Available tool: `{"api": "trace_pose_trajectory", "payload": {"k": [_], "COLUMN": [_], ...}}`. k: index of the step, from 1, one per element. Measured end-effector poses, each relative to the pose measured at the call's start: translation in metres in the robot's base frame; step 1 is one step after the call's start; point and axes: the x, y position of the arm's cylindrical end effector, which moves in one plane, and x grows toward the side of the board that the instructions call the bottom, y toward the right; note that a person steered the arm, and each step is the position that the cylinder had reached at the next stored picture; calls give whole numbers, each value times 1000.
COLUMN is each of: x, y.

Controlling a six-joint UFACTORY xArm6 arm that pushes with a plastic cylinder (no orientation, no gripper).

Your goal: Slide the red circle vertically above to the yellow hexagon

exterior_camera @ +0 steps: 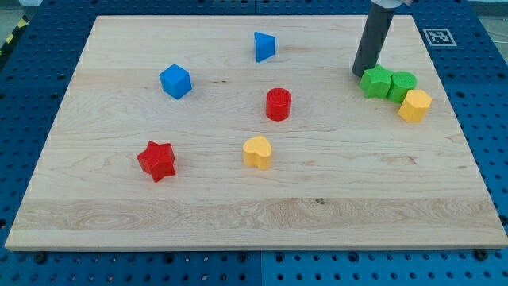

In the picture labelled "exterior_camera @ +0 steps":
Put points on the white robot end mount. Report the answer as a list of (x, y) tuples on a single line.
[(392, 4)]

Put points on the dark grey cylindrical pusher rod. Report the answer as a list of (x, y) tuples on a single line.
[(373, 36)]

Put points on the red cylinder block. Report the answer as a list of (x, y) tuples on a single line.
[(278, 104)]

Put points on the yellow hexagon block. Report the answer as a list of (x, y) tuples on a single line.
[(415, 106)]

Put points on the green star block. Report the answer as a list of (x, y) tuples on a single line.
[(376, 82)]

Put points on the green cylinder block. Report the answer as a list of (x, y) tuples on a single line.
[(401, 82)]

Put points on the white fiducial marker tag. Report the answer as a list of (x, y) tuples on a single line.
[(439, 37)]

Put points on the blue triangle block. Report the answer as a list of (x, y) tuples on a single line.
[(264, 46)]

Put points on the yellow heart block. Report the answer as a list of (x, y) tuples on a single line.
[(257, 152)]

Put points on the blue cube block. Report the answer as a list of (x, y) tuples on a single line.
[(175, 81)]

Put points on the wooden board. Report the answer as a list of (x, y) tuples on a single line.
[(347, 173)]

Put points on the red star block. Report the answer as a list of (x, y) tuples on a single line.
[(158, 160)]

